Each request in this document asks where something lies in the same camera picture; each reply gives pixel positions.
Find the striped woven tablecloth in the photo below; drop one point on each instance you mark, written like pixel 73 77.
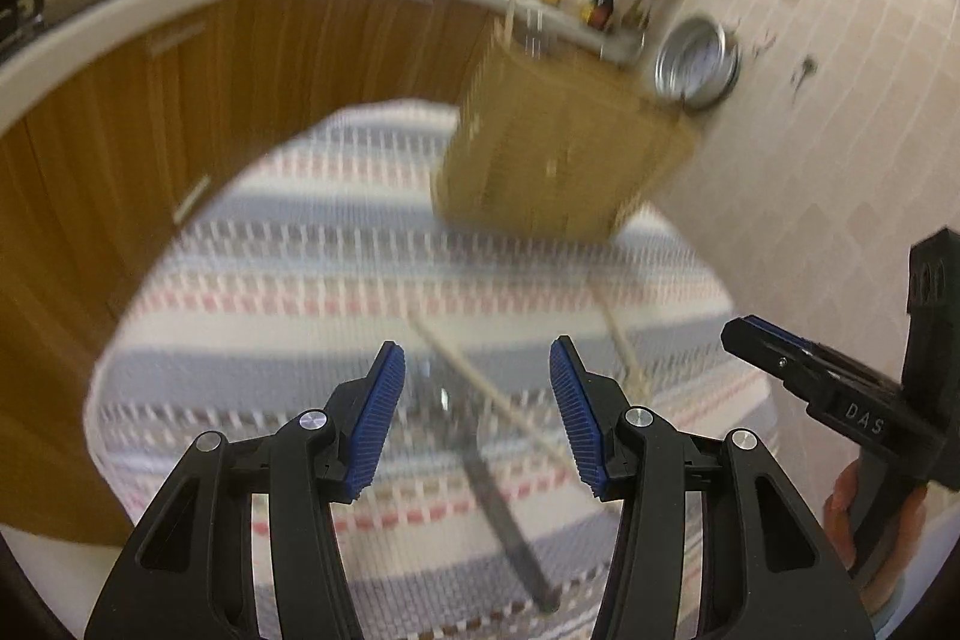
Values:
pixel 315 280

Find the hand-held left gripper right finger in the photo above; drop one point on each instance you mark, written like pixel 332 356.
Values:
pixel 577 419

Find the wooden base cabinets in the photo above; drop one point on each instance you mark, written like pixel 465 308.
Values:
pixel 112 160

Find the metal wall hook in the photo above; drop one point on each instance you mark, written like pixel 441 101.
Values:
pixel 763 44
pixel 806 70

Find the wooden chopstick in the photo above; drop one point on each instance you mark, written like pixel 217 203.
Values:
pixel 510 10
pixel 487 389
pixel 626 347

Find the wicker utensil basket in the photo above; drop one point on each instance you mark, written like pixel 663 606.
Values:
pixel 555 153

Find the white kitchen countertop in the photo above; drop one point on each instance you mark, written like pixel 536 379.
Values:
pixel 150 6

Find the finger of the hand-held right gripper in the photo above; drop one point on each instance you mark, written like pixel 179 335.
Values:
pixel 765 347

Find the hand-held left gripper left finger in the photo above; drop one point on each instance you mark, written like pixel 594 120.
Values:
pixel 375 419

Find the round metal steamer pan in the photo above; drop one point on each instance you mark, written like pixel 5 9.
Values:
pixel 694 63

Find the person's right hand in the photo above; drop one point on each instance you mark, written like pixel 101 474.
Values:
pixel 896 557

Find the dark soy sauce bottle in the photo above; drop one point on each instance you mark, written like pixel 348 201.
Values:
pixel 604 3

